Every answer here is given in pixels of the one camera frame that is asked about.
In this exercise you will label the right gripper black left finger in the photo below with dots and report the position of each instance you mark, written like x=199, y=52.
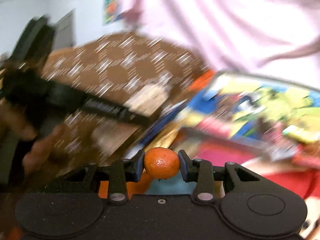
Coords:
x=121, y=172

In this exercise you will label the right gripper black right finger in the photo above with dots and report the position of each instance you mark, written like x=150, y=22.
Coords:
x=201, y=172

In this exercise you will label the small orange mandarin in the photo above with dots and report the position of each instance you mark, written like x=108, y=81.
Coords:
x=161, y=163

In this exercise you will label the person's left hand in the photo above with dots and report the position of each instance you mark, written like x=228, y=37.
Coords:
x=23, y=151

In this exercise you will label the navy white powder stick sachet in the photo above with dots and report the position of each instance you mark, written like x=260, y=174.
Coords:
x=169, y=114

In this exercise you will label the grey door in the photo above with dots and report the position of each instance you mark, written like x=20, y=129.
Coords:
x=64, y=32

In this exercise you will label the colourful cartoon bed sheet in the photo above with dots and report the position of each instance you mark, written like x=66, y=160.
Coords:
x=299, y=176

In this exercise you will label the grey box with cartoon picture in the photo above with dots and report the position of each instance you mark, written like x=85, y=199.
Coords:
x=274, y=118

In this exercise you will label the brown PF patterned pillow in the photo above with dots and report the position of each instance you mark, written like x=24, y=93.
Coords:
x=135, y=71

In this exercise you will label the pink hanging cloth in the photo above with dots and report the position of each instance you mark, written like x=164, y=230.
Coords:
x=277, y=38

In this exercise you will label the colourful wall poster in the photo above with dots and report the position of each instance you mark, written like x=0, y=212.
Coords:
x=111, y=11

